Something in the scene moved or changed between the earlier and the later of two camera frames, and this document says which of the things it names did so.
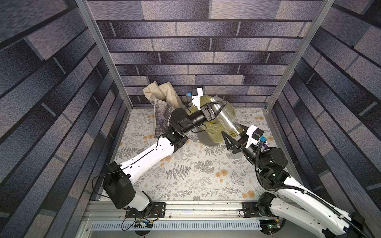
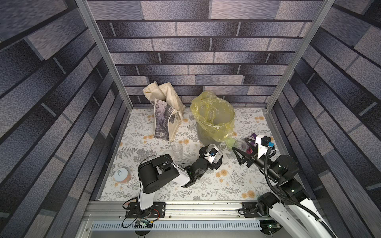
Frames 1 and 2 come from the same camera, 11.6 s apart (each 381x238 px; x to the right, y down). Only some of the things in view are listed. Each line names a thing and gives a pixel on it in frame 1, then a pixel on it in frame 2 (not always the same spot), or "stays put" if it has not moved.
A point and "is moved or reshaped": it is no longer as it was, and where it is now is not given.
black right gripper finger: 244,136 → 252,143
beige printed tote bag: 165,99 stays put
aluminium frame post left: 87,14 stays put
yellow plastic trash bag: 213,129 is moved or reshaped
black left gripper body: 205,113 → 213,165
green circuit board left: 143,224 stays put
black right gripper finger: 229,142 → 243,157
